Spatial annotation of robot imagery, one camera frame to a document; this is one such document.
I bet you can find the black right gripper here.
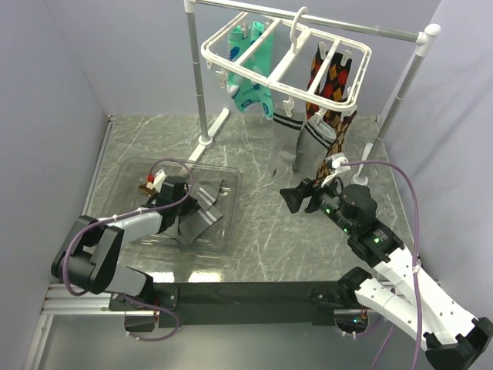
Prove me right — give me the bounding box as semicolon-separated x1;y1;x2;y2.
279;171;355;234

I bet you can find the white clip sock hanger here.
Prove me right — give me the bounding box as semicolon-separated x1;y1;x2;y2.
200;6;374;124

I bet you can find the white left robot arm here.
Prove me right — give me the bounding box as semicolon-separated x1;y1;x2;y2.
51;177;196;310

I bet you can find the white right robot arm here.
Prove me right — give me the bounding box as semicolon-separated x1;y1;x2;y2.
280;177;492;369

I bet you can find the grey striped sock in bin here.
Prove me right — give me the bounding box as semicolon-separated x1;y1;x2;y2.
177;180;223;246

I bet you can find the clear plastic bin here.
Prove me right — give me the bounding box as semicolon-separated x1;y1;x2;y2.
102;157;242;254

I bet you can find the brown argyle hanging sock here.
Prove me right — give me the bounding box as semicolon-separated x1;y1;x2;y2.
316;111;357;178

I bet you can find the grey striped hanging sock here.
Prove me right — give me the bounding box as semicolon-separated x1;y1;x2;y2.
269;104;306;177

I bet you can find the teal patterned sock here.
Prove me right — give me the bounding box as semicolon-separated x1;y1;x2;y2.
233;21;274;120
226;25;253;99

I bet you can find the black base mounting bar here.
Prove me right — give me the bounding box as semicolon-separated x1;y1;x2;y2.
107;280;367;329

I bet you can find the silver white drying rack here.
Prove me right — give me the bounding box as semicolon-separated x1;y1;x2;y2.
184;1;441;185

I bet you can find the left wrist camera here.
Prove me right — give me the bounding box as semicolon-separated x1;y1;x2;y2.
146;170;166;192

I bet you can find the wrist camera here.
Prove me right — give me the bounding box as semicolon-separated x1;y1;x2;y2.
325;153;349;174
146;170;166;192

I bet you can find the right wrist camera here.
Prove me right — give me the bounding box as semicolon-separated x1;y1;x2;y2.
325;153;349;174

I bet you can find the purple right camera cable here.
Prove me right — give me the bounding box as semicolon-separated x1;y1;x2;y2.
338;160;421;370

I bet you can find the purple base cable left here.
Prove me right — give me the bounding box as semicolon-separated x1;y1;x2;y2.
115;296;182;342

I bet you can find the aluminium frame rail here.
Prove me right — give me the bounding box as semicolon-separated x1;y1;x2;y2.
38;114;155;317

